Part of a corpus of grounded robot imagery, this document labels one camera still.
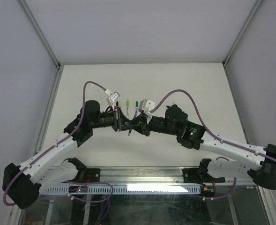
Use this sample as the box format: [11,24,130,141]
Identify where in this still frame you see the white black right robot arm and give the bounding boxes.
[125,105,276,190]

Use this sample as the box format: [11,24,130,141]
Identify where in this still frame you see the small circuit board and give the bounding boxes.
[200,186,216,197]
[68,186,89,193]

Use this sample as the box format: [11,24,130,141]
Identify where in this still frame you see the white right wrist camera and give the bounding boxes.
[138,99,155,124]

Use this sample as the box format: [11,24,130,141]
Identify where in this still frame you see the white pen green end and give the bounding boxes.
[134,101,139,118]

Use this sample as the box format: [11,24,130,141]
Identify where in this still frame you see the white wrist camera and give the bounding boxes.
[138,99,155,124]
[104,89,120,108]

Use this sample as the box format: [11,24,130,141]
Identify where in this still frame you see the right aluminium frame post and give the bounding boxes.
[223,0,264,68]

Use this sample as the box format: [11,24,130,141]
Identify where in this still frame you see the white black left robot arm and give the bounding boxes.
[2,100,131,210]

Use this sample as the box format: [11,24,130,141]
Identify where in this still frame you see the aluminium table edge rail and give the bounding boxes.
[19,166,269,188]

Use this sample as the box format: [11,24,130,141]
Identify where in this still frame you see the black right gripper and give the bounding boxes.
[126,113,179,137]

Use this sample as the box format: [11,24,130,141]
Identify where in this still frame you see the white slotted cable duct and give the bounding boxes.
[41,184,201,195]

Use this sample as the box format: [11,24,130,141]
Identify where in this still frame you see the aluminium frame post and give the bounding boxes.
[17,0,60,68]
[223,0,264,68]

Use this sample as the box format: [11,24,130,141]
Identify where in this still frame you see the small circuit board left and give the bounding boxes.
[68,186,89,193]

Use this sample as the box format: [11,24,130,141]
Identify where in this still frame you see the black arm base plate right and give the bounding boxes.
[182,168,225,185]

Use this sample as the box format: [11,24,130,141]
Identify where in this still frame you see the blue capped pen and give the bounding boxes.
[128,110,138,136]

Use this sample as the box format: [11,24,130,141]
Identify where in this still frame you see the left aluminium frame post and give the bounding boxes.
[17,0,60,68]

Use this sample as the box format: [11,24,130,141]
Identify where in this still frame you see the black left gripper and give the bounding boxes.
[90,106,130,132]

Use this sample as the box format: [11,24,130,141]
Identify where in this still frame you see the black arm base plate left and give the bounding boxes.
[64,168,101,183]

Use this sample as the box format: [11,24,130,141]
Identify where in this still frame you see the small circuit board right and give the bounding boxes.
[200,186,216,197]

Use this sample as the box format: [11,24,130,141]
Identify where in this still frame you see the silver pen lime end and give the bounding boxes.
[126,100,130,119]

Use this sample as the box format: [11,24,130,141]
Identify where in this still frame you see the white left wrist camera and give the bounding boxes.
[104,89,120,108]

